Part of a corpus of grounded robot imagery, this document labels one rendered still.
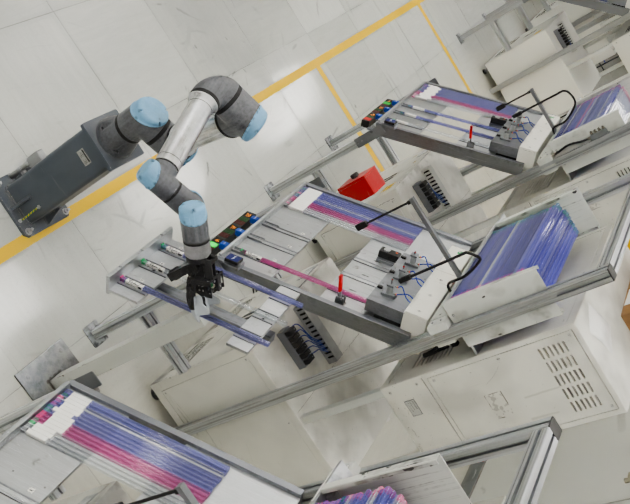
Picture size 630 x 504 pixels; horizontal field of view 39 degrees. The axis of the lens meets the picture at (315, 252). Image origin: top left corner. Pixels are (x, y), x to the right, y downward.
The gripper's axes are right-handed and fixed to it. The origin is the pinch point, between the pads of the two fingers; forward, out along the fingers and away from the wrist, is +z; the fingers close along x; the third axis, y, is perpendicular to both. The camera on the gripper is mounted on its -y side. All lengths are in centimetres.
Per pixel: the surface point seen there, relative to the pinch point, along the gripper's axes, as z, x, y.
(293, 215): 9, 84, -12
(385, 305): 14, 43, 41
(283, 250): 10, 60, -4
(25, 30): -49, 102, -142
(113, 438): 9.0, -47.0, 1.8
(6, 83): -35, 76, -133
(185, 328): 12.8, 8.0, -12.1
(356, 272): 16, 64, 22
